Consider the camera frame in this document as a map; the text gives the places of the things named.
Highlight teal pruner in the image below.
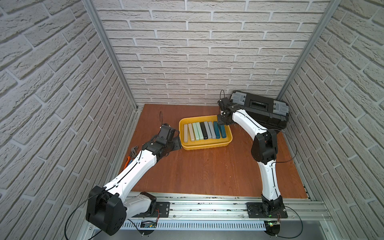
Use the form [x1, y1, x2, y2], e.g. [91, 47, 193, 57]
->
[220, 125, 227, 139]
[213, 121, 221, 139]

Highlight grey pruner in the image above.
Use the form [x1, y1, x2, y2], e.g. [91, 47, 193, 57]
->
[204, 121, 212, 139]
[208, 122, 217, 139]

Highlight black folding pruner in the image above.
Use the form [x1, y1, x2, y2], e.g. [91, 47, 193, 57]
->
[200, 122, 208, 140]

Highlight yellow plastic tray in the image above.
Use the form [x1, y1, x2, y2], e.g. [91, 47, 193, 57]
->
[179, 115, 233, 151]

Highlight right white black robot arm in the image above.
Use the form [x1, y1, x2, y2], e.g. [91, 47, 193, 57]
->
[218, 98, 288, 219]

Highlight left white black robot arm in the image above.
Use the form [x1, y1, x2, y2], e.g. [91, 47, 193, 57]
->
[86, 124, 182, 236]

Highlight black plastic toolbox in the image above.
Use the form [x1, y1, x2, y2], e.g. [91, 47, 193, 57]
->
[230, 91, 289, 130]

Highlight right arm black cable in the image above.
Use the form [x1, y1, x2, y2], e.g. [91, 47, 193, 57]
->
[218, 89, 304, 240]

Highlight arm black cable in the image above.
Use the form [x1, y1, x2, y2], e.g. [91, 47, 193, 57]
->
[218, 89, 304, 240]
[63, 110, 164, 240]

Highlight orange handled pliers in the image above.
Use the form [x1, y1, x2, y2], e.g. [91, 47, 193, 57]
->
[124, 146, 139, 169]

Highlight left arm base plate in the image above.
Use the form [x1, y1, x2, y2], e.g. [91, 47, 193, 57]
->
[135, 202, 170, 218]

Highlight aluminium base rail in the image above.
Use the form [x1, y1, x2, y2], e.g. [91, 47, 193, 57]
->
[120, 193, 332, 231]

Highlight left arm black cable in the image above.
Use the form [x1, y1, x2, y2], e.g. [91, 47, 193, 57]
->
[63, 110, 164, 240]

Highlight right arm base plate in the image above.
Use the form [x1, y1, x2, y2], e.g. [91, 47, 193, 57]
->
[246, 203, 288, 219]

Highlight right aluminium corner post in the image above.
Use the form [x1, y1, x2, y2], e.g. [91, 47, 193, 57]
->
[276, 0, 341, 101]

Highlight aluminium corner post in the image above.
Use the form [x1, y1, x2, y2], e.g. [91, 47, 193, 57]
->
[276, 0, 341, 101]
[83, 0, 138, 110]

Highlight left aluminium corner post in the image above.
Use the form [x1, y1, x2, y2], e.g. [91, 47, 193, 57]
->
[83, 0, 138, 110]

